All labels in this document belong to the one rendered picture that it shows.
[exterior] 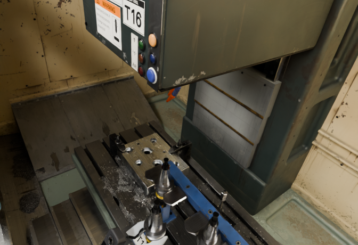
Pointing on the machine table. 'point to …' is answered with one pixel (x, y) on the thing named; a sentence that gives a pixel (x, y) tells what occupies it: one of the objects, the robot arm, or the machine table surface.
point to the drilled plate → (139, 174)
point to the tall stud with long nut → (222, 198)
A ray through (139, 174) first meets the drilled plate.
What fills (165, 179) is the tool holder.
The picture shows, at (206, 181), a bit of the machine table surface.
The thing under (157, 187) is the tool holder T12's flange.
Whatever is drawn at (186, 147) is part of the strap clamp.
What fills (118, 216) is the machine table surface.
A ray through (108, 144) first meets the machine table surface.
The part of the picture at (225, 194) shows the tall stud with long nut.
